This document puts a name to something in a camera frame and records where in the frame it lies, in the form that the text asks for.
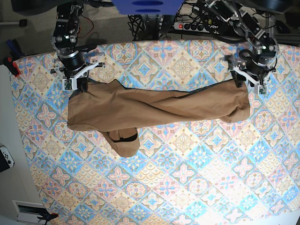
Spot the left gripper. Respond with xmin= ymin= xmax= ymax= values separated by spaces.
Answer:
xmin=231 ymin=50 xmax=274 ymax=88

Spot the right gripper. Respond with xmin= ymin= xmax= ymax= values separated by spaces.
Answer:
xmin=57 ymin=50 xmax=89 ymax=92

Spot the brown t-shirt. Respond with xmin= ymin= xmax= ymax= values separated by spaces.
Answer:
xmin=67 ymin=80 xmax=250 ymax=158

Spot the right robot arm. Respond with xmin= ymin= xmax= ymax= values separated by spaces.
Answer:
xmin=50 ymin=1 xmax=89 ymax=92

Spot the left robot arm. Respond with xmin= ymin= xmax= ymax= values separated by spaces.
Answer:
xmin=196 ymin=0 xmax=278 ymax=94

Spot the white power strip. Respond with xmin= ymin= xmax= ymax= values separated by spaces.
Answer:
xmin=173 ymin=22 xmax=209 ymax=33

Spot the red black clamp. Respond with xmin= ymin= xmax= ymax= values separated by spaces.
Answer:
xmin=3 ymin=57 xmax=21 ymax=77

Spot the patterned tablecloth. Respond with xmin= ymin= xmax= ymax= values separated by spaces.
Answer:
xmin=11 ymin=45 xmax=300 ymax=225

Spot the handheld game console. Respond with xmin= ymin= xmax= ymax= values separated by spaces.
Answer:
xmin=0 ymin=145 xmax=15 ymax=172

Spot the orange black clamp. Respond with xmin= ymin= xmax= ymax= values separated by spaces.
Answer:
xmin=37 ymin=209 xmax=59 ymax=225

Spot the white box device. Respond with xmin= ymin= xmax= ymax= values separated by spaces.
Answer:
xmin=12 ymin=200 xmax=47 ymax=225

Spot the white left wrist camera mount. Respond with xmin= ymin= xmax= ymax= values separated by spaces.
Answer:
xmin=224 ymin=55 xmax=275 ymax=95

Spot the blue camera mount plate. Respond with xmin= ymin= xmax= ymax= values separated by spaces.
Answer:
xmin=112 ymin=0 xmax=184 ymax=15

